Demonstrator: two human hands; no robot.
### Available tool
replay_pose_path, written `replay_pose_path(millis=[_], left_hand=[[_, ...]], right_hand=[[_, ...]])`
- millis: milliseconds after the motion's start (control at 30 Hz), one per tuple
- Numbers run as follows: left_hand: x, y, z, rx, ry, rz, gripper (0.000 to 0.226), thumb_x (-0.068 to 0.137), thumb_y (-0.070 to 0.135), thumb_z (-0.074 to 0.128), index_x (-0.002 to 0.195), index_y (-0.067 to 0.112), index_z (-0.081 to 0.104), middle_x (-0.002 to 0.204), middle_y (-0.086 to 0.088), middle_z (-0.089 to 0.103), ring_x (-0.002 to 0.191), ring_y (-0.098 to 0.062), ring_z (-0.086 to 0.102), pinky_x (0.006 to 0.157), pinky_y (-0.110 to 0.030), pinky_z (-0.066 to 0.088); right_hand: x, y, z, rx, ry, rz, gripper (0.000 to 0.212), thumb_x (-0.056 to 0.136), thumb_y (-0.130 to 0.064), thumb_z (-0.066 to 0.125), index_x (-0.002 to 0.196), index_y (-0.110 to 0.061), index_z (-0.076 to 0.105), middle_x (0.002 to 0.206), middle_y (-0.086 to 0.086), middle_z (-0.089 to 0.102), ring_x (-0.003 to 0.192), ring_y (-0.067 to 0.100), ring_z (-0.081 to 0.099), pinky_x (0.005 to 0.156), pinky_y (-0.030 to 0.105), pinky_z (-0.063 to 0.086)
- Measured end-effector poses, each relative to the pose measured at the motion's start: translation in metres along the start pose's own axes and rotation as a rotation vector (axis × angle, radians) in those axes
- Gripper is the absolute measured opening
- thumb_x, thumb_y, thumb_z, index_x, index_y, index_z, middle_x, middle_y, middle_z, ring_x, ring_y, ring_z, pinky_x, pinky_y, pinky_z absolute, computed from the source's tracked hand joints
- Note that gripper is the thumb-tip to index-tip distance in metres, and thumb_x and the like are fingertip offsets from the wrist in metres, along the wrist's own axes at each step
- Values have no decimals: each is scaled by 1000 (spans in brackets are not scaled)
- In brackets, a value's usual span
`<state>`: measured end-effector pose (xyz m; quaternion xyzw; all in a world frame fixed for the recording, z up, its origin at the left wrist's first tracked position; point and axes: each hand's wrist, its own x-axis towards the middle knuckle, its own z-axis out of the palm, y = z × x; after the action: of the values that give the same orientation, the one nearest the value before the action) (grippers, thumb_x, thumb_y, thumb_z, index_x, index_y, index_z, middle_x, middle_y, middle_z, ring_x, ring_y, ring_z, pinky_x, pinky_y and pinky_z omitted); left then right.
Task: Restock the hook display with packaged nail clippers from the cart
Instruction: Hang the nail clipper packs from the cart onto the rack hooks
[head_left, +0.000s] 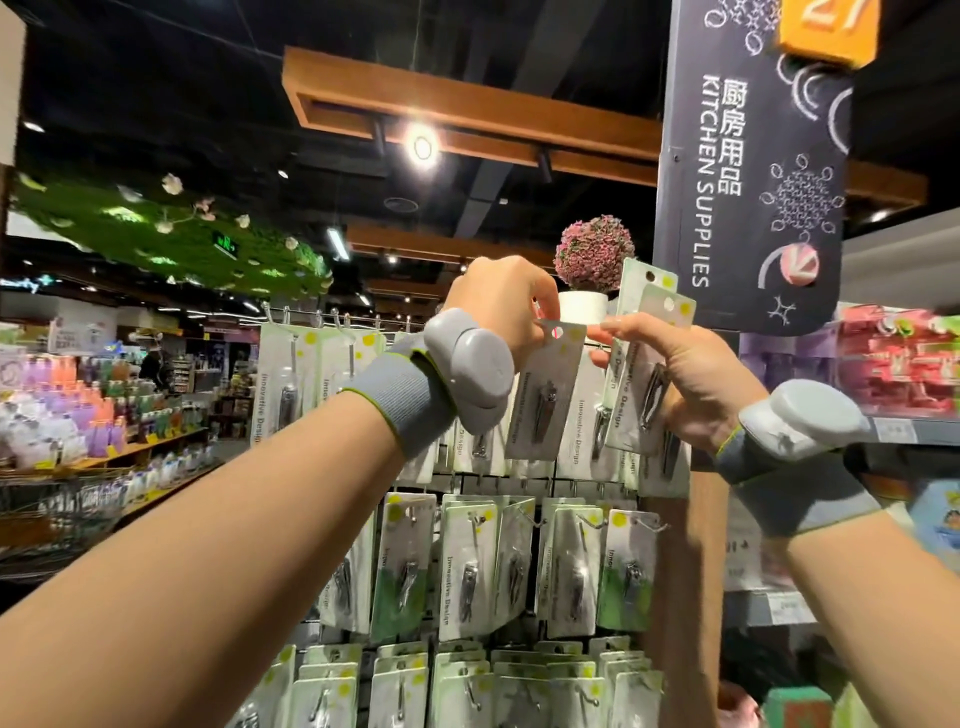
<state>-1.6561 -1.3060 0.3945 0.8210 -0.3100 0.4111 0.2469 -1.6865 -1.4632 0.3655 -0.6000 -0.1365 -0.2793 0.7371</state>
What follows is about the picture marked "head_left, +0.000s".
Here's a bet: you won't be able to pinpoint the empty silver shopping cart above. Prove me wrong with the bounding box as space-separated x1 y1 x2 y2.
0 472 129 579

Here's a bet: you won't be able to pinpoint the green hanging ceiling decor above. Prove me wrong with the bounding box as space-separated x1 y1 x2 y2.
15 172 335 297

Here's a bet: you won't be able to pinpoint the person's left forearm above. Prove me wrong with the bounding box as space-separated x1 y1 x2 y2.
0 393 407 728

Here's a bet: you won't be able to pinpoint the person's left hand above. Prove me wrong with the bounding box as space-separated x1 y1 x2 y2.
442 255 561 369

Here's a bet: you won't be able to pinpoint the row of pink red packs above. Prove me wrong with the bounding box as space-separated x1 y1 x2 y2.
832 304 960 417

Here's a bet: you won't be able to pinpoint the wooden ceiling frame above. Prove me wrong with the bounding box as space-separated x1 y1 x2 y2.
282 45 929 212

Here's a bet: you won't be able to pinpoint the grey wrist tracker band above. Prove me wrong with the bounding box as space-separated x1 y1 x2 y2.
345 307 516 459
712 378 884 539

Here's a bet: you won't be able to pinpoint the person's right forearm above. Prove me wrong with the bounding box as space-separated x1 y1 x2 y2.
780 510 960 728

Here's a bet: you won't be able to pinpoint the teal orange box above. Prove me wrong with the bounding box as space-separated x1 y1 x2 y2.
762 685 834 728

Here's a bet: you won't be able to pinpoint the pink mugs on shelf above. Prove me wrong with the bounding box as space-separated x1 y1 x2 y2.
717 682 764 728

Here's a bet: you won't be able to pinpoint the rows of hung nail clipper packs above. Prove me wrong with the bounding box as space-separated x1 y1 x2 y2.
225 322 692 728

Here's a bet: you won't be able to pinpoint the row of pastel laundry bottles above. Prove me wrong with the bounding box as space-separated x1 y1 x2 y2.
0 352 204 467

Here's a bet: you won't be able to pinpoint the pink flowers in white pot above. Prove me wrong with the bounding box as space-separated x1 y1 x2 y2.
553 213 636 324

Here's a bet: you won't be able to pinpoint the purple boxed appliance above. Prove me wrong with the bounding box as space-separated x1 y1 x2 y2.
742 327 842 395

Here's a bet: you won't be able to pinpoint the dark hanging aisle sign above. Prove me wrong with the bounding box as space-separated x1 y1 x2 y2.
652 0 854 335

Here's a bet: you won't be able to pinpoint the person's right hand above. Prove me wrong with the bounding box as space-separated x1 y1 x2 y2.
588 312 770 455

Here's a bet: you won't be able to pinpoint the round ceiling lamp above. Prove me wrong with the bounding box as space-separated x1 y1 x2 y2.
402 123 446 171

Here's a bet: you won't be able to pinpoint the orange sign tag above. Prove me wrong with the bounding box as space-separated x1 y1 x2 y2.
777 0 884 69

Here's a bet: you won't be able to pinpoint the wooden post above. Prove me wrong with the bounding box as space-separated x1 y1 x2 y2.
645 450 732 728

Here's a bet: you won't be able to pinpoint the wooden laundry shelf unit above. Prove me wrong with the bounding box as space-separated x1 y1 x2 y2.
0 427 219 579

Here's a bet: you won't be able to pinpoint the blue cartoon box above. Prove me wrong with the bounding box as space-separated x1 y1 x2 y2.
907 480 960 572

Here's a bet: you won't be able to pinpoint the grey kitchenware shelf unit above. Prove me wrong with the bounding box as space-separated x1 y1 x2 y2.
723 210 960 728

